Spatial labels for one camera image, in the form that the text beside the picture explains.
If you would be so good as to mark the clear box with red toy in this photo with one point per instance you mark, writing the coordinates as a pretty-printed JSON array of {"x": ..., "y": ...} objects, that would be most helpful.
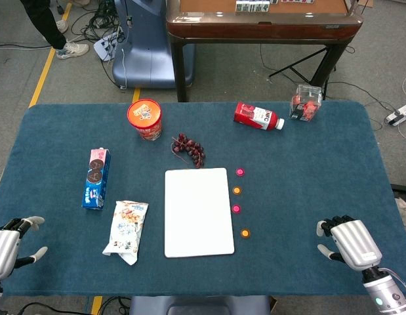
[{"x": 306, "y": 105}]

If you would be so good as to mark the row of red-faced mahjong tiles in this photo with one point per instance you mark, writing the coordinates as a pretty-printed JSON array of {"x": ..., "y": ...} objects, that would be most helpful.
[{"x": 291, "y": 1}]

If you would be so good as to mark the orange disc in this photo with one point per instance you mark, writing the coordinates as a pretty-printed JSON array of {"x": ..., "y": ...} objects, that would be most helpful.
[
  {"x": 245, "y": 233},
  {"x": 236, "y": 190}
]

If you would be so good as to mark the red juice bottle white cap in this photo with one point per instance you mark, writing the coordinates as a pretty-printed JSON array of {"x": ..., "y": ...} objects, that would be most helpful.
[{"x": 255, "y": 116}]

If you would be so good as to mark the blue table cloth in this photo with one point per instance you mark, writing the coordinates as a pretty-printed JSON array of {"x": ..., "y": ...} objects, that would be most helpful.
[{"x": 304, "y": 197}]

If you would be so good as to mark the white snack bag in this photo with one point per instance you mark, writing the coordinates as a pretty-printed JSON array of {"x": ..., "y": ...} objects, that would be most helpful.
[{"x": 125, "y": 229}]

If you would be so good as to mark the orange instant noodle cup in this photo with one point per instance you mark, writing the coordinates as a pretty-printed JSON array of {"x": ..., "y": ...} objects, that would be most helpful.
[{"x": 144, "y": 115}]

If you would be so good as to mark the white power strip black plug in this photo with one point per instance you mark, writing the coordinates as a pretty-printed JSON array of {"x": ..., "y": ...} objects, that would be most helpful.
[{"x": 399, "y": 115}]

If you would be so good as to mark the black metal frame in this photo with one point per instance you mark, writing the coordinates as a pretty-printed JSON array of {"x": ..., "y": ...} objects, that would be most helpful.
[{"x": 402, "y": 192}]

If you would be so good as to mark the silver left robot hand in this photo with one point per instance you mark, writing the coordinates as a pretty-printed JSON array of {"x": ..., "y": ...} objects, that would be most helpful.
[{"x": 4, "y": 249}]

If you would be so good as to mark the person in black, pale shoes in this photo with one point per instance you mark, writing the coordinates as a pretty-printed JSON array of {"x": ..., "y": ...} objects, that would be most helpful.
[{"x": 45, "y": 23}]

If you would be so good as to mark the brown mahjong table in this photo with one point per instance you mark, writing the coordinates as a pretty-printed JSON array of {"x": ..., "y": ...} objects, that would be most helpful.
[{"x": 265, "y": 29}]

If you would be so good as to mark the row of green-faced mahjong tiles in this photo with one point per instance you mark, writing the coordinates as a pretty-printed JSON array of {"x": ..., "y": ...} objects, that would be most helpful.
[{"x": 252, "y": 6}]

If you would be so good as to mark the thin black pole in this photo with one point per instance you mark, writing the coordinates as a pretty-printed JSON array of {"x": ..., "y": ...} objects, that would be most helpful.
[{"x": 363, "y": 6}]

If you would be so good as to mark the pink disc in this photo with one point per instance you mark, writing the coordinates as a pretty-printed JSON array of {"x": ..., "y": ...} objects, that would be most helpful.
[
  {"x": 236, "y": 208},
  {"x": 240, "y": 171}
]

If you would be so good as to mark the blue grey machine base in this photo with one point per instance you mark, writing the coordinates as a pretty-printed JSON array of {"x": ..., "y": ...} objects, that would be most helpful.
[{"x": 147, "y": 49}]

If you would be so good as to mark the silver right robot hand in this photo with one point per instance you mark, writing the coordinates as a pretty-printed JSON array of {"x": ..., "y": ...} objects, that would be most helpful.
[{"x": 353, "y": 243}]

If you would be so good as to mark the blue cookie box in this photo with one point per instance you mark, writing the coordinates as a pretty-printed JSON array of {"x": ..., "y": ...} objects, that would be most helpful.
[{"x": 96, "y": 180}]

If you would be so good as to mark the bunch of dark red grapes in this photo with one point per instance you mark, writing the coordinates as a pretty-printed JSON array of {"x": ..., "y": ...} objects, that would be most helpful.
[{"x": 189, "y": 147}]

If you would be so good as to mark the white rectangular board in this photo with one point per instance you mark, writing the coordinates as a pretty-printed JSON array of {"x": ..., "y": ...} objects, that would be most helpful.
[{"x": 199, "y": 213}]

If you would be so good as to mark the grey blue robot torso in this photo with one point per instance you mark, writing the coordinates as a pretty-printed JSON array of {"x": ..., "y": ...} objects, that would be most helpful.
[{"x": 199, "y": 306}]

